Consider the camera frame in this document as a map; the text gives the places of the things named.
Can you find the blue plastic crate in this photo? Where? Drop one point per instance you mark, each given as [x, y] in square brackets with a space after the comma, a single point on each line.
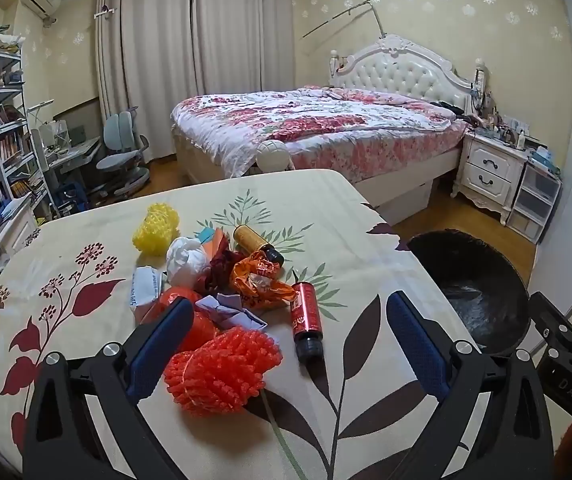
[70, 197]

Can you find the stack of blue boxes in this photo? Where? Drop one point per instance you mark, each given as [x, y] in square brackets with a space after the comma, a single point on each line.
[543, 160]

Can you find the orange snack wrapper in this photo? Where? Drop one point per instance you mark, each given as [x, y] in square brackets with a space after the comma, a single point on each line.
[258, 285]

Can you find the brown bottle with orange label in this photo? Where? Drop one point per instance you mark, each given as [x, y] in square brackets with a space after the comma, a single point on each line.
[253, 241]

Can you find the red foam fruit net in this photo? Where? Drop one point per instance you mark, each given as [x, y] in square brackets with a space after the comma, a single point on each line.
[225, 372]

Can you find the yellow foam fruit net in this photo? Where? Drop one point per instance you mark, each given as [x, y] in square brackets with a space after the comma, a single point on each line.
[155, 227]

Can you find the thin metal pole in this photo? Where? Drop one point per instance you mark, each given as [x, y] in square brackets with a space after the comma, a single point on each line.
[346, 11]

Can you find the teal plastic case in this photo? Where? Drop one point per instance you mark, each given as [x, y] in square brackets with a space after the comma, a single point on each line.
[206, 236]

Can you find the white paper packet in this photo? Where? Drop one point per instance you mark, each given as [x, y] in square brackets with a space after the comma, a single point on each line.
[145, 292]

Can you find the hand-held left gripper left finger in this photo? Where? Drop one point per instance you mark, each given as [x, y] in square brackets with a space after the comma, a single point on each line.
[158, 345]

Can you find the white tufted bed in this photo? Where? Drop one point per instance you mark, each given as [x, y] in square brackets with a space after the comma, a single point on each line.
[396, 67]

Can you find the brown bottle with red label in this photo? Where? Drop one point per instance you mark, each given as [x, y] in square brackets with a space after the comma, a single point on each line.
[305, 317]

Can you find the white bookshelf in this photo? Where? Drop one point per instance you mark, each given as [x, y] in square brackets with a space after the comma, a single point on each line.
[0, 125]

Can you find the clutter of small bottles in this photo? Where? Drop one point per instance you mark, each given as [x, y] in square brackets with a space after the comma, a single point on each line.
[496, 132]

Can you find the white under-bed box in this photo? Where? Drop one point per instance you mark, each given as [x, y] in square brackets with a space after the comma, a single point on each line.
[401, 194]

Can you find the white cabinet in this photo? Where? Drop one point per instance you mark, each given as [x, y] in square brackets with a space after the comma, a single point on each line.
[10, 235]

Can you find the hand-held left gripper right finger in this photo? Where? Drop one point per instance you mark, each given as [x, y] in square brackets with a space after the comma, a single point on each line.
[416, 340]

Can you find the bin with black bag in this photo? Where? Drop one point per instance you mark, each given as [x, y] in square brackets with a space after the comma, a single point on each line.
[466, 270]

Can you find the floral leaf tablecloth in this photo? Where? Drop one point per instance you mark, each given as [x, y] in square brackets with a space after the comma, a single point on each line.
[316, 200]

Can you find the grey blue desk chair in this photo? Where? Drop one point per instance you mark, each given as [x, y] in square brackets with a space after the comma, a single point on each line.
[120, 155]

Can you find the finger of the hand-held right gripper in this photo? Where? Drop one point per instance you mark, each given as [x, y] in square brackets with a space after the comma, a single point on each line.
[548, 317]

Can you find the white volleyball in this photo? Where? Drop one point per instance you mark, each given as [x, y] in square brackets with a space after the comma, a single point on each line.
[272, 156]

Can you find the beige curtain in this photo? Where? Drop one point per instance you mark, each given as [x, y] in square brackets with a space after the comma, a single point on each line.
[246, 35]
[150, 45]

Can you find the grey study desk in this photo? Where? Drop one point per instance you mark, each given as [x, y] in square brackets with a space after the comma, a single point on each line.
[73, 152]

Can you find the white plastic bag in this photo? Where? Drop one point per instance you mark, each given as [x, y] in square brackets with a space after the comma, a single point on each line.
[188, 262]

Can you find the pink floral quilt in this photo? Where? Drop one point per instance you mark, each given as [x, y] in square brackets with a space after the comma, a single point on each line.
[316, 120]

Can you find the orange plastic bag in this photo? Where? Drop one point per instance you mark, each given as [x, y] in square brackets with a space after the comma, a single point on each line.
[200, 332]

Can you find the white nightstand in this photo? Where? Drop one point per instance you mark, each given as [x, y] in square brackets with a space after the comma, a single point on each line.
[488, 170]

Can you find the orange cloth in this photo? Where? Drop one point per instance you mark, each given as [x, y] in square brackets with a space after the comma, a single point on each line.
[215, 245]

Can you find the dark red ribbon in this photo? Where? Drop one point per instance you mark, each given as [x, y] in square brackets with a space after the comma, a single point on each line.
[221, 270]

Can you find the pale paper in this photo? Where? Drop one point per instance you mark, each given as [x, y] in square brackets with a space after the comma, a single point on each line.
[238, 312]

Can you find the clear plastic drawer unit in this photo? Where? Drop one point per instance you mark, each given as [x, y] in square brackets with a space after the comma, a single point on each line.
[533, 200]

